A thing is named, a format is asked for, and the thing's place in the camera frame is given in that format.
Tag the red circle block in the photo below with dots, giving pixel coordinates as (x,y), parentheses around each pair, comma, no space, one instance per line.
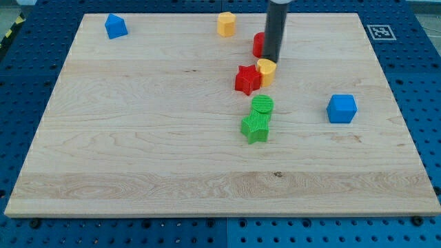
(258,43)

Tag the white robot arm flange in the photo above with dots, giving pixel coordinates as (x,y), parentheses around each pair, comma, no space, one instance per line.
(281,2)

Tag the green circle block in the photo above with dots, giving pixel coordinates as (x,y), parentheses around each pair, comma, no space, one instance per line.
(262,104)

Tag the green star block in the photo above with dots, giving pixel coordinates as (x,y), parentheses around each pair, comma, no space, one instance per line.
(255,127)

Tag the wooden board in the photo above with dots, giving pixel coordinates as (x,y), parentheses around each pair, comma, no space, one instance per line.
(148,125)

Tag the red star block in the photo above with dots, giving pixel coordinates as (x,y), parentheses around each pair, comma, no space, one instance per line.
(248,79)

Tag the yellow heart block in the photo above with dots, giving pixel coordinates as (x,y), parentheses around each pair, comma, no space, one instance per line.
(267,70)

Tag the yellow hexagon block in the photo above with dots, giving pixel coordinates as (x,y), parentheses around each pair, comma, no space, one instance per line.
(226,24)

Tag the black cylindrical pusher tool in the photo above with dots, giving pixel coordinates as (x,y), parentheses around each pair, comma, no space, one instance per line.
(274,30)

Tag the blue hexagon block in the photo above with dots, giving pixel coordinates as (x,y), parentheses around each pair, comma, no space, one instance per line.
(341,108)

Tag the blue pentagon block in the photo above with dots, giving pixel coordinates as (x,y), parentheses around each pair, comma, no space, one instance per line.
(115,26)

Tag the white fiducial marker tag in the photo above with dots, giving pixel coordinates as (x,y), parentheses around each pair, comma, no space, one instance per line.
(380,32)

